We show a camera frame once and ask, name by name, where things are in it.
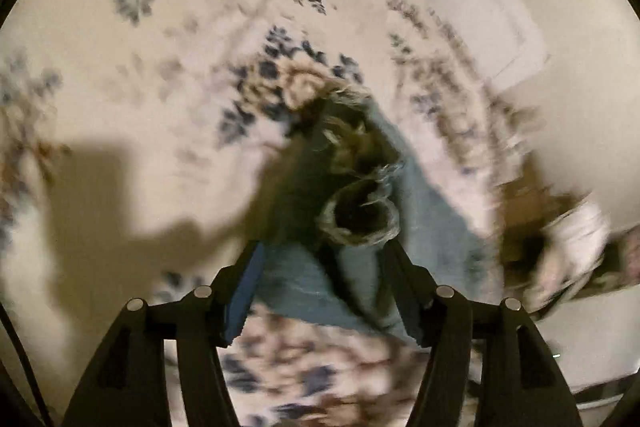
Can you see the floral bed blanket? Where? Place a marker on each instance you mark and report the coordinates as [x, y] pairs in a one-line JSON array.
[[141, 141]]

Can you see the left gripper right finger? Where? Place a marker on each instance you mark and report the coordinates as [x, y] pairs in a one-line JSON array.
[[520, 385]]

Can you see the ripped blue denim shorts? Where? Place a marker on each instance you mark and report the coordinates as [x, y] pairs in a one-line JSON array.
[[351, 185]]

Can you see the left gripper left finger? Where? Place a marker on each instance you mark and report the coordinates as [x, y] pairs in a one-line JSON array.
[[125, 385]]

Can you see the white puffer jacket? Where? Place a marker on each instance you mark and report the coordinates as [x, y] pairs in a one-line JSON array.
[[573, 248]]

